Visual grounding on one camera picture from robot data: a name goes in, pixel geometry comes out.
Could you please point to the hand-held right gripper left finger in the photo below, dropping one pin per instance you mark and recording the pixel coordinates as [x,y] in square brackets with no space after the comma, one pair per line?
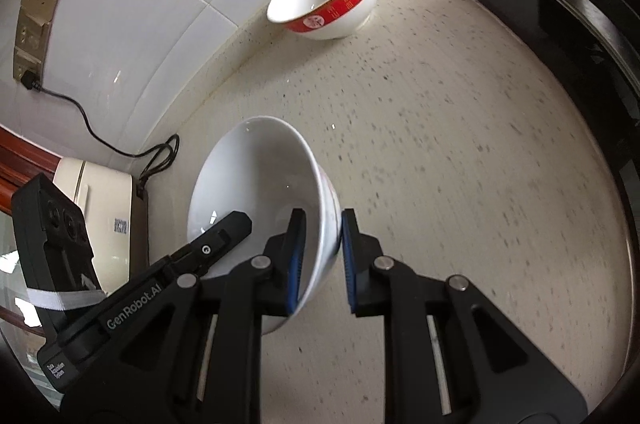
[296,254]

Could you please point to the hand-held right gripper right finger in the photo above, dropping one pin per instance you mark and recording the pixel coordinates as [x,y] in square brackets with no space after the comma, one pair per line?
[350,264]

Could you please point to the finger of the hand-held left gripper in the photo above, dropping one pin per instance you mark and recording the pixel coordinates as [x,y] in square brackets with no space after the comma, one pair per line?
[220,239]

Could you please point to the cream rice cooker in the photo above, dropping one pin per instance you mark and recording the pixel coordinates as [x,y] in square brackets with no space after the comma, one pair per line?
[110,204]

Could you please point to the red-brown wooden frame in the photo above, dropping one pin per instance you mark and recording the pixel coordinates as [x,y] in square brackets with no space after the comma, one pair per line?
[20,159]

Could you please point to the gold wall socket panel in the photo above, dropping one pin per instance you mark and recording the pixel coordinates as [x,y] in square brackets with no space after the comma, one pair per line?
[37,4]

